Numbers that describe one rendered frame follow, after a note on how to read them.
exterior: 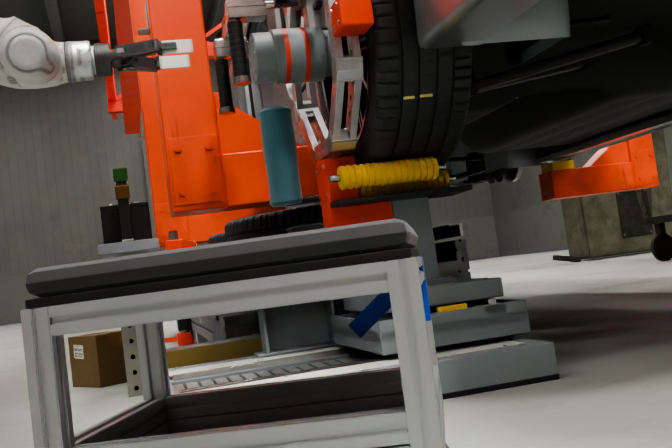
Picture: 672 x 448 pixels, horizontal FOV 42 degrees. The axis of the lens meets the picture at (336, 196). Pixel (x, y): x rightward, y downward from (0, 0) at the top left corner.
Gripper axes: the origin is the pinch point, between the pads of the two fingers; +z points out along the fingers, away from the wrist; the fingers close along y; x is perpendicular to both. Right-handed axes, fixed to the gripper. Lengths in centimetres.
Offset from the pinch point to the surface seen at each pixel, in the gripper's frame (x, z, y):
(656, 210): -40, 541, -652
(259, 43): 4.3, 19.2, -11.2
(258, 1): 10.5, 18.0, 2.3
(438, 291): -62, 51, 3
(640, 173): -23, 273, -253
